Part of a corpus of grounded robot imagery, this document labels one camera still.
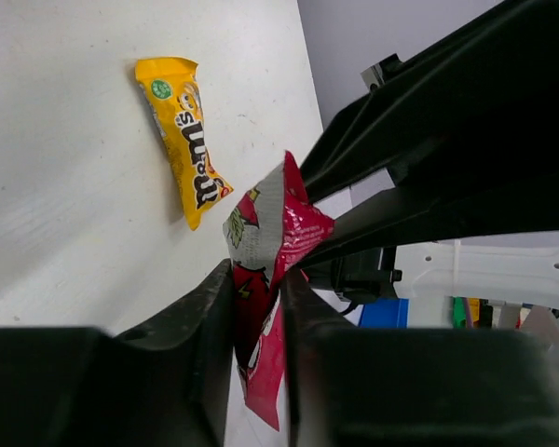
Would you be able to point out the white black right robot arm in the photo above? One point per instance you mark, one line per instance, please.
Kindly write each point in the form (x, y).
(456, 267)

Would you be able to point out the red small snack packet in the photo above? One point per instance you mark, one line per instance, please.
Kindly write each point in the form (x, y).
(272, 229)

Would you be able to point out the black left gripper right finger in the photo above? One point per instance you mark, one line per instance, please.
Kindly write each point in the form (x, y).
(350, 386)

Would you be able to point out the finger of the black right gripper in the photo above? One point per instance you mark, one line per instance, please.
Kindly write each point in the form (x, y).
(448, 209)
(491, 88)

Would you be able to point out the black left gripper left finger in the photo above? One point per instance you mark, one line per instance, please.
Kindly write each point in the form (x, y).
(164, 382)

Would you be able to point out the yellow M&M's packet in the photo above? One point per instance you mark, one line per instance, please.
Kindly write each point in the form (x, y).
(170, 86)

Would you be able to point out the blue plastic bin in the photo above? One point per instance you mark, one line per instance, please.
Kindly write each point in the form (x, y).
(385, 314)

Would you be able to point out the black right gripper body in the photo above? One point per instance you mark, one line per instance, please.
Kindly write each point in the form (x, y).
(366, 276)

